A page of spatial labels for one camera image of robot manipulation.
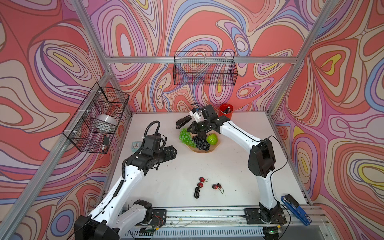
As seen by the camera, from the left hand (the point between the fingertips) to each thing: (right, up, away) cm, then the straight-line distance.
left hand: (173, 151), depth 78 cm
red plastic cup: (+35, +26, +29) cm, 52 cm away
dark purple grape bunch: (+16, +3, +15) cm, 22 cm away
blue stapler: (+62, -27, -4) cm, 68 cm away
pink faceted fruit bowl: (+23, 0, +20) cm, 31 cm away
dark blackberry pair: (+12, -23, 0) cm, 26 cm away
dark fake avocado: (+16, +8, +21) cm, 28 cm away
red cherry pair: (+16, -18, +6) cm, 24 cm away
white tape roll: (-32, +15, -8) cm, 36 cm away
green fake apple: (+23, +6, +15) cm, 28 cm away
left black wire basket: (-40, +13, -5) cm, 43 cm away
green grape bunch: (+6, +7, +12) cm, 15 cm away
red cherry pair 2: (+23, -20, +4) cm, 31 cm away
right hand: (+8, +10, +10) cm, 16 cm away
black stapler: (+2, +17, +32) cm, 36 cm away
